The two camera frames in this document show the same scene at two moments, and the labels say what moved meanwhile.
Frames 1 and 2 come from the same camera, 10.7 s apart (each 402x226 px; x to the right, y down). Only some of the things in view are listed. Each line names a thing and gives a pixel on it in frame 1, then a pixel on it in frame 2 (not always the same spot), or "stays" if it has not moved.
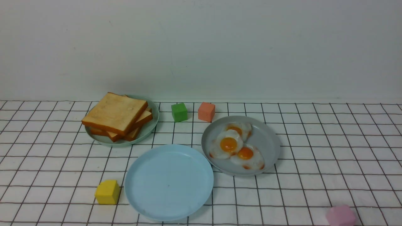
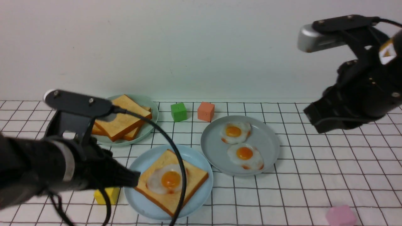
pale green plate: x=145 y=130 stays
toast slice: x=115 y=113 → x=161 y=181
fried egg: x=226 y=143 → x=166 y=179
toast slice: x=133 y=133 → x=116 y=123
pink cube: x=340 y=215 stays
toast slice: x=130 y=135 stays
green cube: x=179 y=112 stays
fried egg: x=244 y=130 stays
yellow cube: x=107 y=192 stays
